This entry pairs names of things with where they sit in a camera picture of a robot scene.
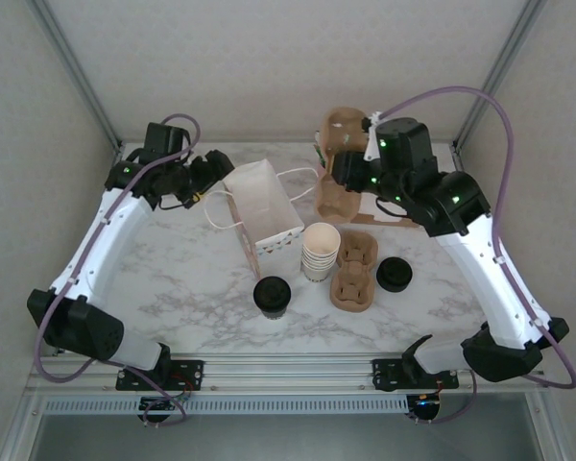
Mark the stack of paper cups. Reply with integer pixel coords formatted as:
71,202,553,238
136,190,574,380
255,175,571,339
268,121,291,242
300,223,342,284

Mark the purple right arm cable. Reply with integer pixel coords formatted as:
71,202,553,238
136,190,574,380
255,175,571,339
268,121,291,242
378,85,576,426

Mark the stack of white napkins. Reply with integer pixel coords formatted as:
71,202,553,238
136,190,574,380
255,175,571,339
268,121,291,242
357,191,409,222

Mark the aluminium frame post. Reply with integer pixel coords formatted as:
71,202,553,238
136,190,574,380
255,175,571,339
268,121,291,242
28,0,125,151
453,0,548,151

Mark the grey slotted cable duct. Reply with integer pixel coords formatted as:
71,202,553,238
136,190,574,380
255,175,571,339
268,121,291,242
42,396,410,415

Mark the brown cardboard napkin tray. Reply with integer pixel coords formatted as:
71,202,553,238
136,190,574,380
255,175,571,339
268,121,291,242
352,210,417,228

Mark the animal print paper gift bag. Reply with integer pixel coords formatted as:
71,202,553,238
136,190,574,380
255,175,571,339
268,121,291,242
204,160,318,280

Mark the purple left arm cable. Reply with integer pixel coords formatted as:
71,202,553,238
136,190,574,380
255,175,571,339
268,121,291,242
34,113,202,429

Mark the black plastic cup lid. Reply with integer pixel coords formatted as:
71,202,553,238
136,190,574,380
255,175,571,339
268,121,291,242
252,276,293,311

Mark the stack of pulp cup carriers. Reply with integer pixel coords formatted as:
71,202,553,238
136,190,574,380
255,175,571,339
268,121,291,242
328,230,380,313

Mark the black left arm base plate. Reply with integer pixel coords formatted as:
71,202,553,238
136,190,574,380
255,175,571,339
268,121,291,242
116,358,206,391

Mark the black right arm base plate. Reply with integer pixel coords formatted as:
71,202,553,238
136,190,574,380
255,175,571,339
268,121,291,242
372,357,461,391

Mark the brown pulp cup carrier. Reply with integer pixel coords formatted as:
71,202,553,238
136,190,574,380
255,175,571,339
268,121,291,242
314,106,372,226

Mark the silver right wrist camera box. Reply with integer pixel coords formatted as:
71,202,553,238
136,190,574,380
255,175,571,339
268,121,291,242
363,109,384,162

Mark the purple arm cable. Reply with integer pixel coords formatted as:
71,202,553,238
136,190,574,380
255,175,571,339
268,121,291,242
378,85,576,426
34,113,202,429

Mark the stack of black cup lids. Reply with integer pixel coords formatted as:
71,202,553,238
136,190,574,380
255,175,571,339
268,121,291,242
374,256,414,293

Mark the aluminium front rail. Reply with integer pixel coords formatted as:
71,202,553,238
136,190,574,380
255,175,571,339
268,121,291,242
26,353,551,393

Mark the small circuit board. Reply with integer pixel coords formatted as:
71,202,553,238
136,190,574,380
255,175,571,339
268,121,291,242
407,394,443,419
138,396,181,413

